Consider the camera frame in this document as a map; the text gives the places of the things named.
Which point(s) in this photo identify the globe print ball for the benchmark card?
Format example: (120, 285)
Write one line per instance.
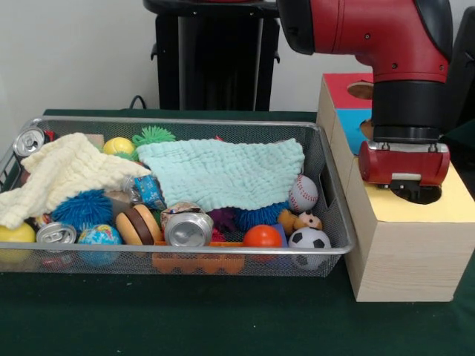
(99, 235)

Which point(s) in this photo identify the blue fuzzy toy with eyes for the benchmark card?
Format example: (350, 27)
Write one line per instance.
(256, 219)

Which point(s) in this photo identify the cream muslin cloth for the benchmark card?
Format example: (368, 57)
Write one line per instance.
(55, 170)

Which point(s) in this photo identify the light blue muslin cloth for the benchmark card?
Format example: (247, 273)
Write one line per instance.
(222, 174)

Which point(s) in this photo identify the black and white soccer ball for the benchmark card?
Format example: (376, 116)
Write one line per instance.
(310, 240)

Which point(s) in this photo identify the dark blue spiky ball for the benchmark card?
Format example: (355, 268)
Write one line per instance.
(83, 209)

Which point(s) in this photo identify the wooden box with three holes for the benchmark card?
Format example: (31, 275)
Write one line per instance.
(408, 252)

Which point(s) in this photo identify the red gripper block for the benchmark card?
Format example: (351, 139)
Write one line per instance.
(404, 167)

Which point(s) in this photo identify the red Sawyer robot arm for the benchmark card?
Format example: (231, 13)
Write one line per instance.
(371, 33)

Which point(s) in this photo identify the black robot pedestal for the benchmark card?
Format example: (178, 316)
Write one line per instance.
(208, 55)

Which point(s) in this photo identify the toy hamburger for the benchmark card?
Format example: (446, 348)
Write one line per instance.
(137, 226)

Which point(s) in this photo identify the orange ball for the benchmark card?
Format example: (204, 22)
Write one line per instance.
(262, 237)

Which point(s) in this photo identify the white baseball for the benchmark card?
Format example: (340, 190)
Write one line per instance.
(303, 193)

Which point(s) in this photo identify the crushed silver can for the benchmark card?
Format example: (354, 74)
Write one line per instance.
(187, 228)

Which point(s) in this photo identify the dark green tablecloth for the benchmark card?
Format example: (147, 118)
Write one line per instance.
(464, 148)
(222, 319)

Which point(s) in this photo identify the shallow metal mesh bin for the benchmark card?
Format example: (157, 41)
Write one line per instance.
(237, 128)

